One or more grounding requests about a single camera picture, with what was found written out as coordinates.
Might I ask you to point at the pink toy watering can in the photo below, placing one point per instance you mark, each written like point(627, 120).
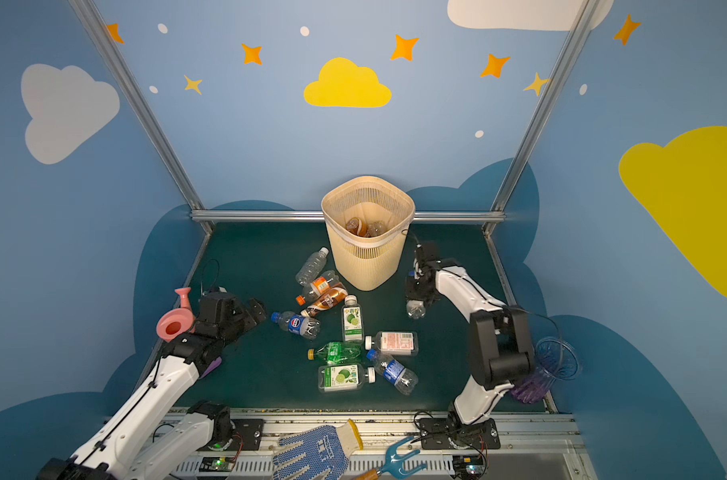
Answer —
point(177, 321)

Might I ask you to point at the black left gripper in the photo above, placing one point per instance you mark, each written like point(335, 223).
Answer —
point(246, 312)

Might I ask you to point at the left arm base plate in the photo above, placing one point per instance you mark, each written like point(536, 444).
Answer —
point(246, 435)

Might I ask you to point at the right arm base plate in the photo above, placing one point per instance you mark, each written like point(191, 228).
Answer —
point(447, 434)

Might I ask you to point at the upright lime label bottle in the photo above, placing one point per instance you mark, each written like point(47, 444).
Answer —
point(352, 327)

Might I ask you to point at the pink label white cap bottle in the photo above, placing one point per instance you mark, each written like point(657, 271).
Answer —
point(394, 343)

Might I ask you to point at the beige plastic waste bin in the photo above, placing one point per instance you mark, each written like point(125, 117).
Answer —
point(366, 263)

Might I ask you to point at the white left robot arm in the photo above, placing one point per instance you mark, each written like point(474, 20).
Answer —
point(193, 342)

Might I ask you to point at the brown coffee drink bottle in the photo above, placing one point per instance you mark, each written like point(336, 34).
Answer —
point(334, 296)

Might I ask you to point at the blue knitted work glove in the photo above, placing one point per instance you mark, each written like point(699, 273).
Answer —
point(320, 453)

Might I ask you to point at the blue pepsi bottle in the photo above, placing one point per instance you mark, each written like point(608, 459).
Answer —
point(297, 324)

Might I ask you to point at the clear bottle grey cap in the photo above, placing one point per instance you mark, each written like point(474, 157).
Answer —
point(376, 229)

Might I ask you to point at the brown label bottle white cap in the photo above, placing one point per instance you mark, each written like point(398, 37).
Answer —
point(357, 226)

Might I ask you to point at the lime label bottle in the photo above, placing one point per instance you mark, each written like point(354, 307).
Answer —
point(341, 378)
point(352, 327)

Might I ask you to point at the blue label water bottle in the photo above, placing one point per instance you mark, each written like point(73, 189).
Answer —
point(393, 371)

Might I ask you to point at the clear plain plastic bottle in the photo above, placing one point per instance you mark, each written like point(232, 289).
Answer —
point(312, 267)

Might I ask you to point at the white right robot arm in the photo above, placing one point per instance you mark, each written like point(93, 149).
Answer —
point(500, 349)

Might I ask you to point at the green sprite bottle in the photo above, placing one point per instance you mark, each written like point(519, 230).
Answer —
point(337, 353)

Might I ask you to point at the small blue cap bottle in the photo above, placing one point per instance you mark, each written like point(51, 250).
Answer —
point(415, 307)

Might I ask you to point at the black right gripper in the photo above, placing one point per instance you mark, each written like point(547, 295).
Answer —
point(417, 288)

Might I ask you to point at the aluminium frame rail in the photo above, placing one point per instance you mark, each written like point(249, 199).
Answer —
point(266, 106)

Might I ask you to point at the blue garden hand fork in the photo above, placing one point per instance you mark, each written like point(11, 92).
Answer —
point(396, 464)

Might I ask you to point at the orange cap soda bottle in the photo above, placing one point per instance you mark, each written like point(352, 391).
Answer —
point(317, 287)

